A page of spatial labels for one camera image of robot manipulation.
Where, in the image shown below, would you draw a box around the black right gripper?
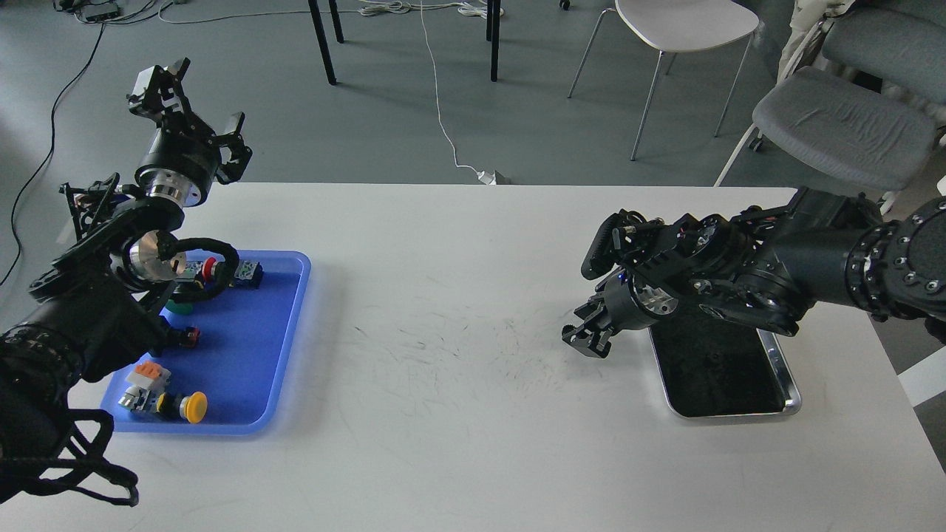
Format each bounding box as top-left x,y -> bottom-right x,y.
562,273 -> 679,359

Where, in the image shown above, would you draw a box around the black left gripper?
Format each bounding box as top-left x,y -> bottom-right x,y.
127,58 -> 253,208

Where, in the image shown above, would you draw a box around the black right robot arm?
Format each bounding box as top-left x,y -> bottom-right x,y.
562,186 -> 945,359

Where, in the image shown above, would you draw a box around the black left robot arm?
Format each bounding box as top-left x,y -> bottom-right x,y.
2,58 -> 253,506

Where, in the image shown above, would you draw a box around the silver metal tray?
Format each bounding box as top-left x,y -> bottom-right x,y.
649,305 -> 802,420

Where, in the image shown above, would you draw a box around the blue plastic tray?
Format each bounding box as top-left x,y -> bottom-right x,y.
99,250 -> 311,437

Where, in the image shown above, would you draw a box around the white power adapter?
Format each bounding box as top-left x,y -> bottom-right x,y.
477,171 -> 511,185

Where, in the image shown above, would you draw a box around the orange white contact block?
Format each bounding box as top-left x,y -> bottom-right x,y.
126,360 -> 172,394

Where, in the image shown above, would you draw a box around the yellow mushroom push button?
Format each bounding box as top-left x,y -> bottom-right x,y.
118,387 -> 208,424

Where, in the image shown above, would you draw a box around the black table legs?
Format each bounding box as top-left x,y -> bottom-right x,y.
309,0 -> 503,85

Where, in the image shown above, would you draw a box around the white chair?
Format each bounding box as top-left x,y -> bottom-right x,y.
567,1 -> 760,161

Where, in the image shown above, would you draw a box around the grey upholstered chair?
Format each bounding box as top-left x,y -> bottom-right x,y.
714,66 -> 939,214

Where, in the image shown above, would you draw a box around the red push button switch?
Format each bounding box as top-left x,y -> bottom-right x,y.
199,256 -> 222,285

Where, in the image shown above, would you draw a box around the black switch contact block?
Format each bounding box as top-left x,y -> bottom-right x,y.
231,259 -> 265,290

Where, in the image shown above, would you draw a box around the green push button switch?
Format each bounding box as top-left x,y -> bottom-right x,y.
163,294 -> 195,316

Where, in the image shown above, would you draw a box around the black selector switch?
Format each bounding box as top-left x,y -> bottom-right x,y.
166,327 -> 202,348

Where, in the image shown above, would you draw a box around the black cable on floor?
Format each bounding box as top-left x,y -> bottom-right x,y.
0,0 -> 178,287

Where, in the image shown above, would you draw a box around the white cable on floor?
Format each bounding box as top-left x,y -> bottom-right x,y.
359,0 -> 506,178

